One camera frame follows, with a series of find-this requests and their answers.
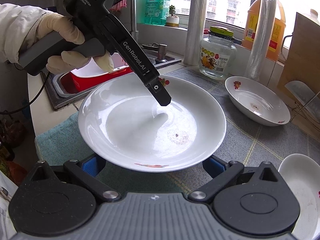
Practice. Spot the metal wire rack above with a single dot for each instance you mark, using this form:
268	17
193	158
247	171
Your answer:
298	109

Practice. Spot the kitchen cleaver knife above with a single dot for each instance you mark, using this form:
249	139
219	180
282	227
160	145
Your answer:
304	94

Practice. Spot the steel sink soap dispenser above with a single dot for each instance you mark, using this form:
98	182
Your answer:
161	50

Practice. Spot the clear cling film roll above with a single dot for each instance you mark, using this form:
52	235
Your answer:
262	39

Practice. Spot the white plate with stain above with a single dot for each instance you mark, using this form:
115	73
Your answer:
257	102

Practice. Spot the large white fruit-pattern plate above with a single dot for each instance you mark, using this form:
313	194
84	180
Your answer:
123	123

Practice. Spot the red plastic basin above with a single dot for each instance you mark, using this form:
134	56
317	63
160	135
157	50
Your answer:
82	79

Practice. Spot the glass jar with green lid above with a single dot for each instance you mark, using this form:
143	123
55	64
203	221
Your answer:
217	53

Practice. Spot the stainless steel sink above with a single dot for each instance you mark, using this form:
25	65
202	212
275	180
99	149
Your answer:
62	91

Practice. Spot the white plastic colander basket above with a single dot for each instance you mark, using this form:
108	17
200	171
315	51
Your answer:
93	70

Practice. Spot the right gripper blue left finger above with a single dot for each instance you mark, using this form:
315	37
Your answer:
93	164

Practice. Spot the white plastic bag roll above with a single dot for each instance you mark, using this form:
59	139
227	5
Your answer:
196	23

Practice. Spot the small potted succulent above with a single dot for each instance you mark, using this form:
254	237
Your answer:
172	20

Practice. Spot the orange cooking wine jug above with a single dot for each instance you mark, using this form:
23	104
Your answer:
277	33

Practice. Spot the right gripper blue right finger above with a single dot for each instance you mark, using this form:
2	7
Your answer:
214	166

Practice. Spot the white plate at edge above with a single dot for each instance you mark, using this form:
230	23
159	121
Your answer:
301	174

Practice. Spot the chrome kitchen faucet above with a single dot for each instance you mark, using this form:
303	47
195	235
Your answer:
134	31

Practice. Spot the green dish soap bottle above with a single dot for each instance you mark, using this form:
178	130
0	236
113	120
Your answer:
156	11

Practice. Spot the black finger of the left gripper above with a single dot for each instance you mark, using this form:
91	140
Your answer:
159	92

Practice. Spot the white sleeved left forearm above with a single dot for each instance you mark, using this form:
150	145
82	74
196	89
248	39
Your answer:
18	29

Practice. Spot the bamboo cutting board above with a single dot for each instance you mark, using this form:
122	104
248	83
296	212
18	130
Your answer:
302	62

